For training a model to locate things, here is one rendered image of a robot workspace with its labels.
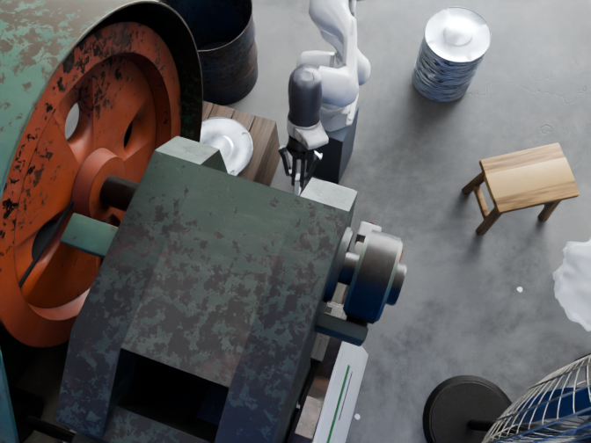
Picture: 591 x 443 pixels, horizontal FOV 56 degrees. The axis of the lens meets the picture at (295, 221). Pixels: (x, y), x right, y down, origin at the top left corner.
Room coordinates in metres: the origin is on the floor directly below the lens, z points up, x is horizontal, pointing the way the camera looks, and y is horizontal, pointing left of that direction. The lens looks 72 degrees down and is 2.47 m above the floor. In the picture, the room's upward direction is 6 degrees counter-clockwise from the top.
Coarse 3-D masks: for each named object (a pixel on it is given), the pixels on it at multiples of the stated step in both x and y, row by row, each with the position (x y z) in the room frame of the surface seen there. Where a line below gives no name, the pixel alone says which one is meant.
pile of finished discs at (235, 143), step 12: (204, 120) 1.19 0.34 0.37; (216, 120) 1.18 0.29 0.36; (228, 120) 1.18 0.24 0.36; (204, 132) 1.13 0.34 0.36; (216, 132) 1.13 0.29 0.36; (228, 132) 1.12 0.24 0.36; (240, 132) 1.12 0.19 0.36; (216, 144) 1.07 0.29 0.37; (228, 144) 1.06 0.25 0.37; (240, 144) 1.06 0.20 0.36; (228, 156) 1.01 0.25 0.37; (240, 156) 1.01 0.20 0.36; (228, 168) 0.96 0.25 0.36; (240, 168) 0.95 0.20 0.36
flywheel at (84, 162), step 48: (96, 48) 0.65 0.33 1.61; (144, 48) 0.76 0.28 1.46; (48, 96) 0.53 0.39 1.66; (96, 96) 0.64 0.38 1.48; (144, 96) 0.74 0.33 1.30; (48, 144) 0.50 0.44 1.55; (96, 144) 0.57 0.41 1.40; (144, 144) 0.67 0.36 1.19; (48, 192) 0.44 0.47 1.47; (96, 192) 0.47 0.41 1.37; (0, 240) 0.31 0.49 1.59; (0, 288) 0.24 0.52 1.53; (48, 288) 0.29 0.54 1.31; (48, 336) 0.19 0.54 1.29
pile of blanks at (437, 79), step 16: (416, 64) 1.52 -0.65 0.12; (432, 64) 1.42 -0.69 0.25; (448, 64) 1.38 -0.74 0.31; (464, 64) 1.37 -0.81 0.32; (480, 64) 1.43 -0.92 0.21; (416, 80) 1.47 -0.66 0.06; (432, 80) 1.40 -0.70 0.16; (448, 80) 1.37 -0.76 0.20; (464, 80) 1.37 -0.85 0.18; (432, 96) 1.38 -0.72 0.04; (448, 96) 1.36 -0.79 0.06
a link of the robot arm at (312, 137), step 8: (288, 120) 0.73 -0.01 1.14; (288, 128) 0.72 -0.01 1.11; (296, 128) 0.70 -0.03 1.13; (304, 128) 0.70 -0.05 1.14; (312, 128) 0.70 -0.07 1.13; (320, 128) 0.70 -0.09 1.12; (296, 136) 0.69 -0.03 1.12; (304, 136) 0.68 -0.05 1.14; (312, 136) 0.68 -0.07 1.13; (320, 136) 0.68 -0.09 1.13; (304, 144) 0.66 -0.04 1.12; (312, 144) 0.65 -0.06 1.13; (320, 144) 0.66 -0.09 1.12
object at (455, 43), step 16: (432, 16) 1.61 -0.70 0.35; (448, 16) 1.61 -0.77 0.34; (464, 16) 1.60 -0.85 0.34; (480, 16) 1.59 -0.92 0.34; (432, 32) 1.53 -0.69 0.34; (448, 32) 1.52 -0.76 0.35; (464, 32) 1.51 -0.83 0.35; (480, 32) 1.51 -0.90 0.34; (432, 48) 1.45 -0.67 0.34; (448, 48) 1.44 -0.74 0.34; (464, 48) 1.43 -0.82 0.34; (480, 48) 1.42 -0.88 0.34
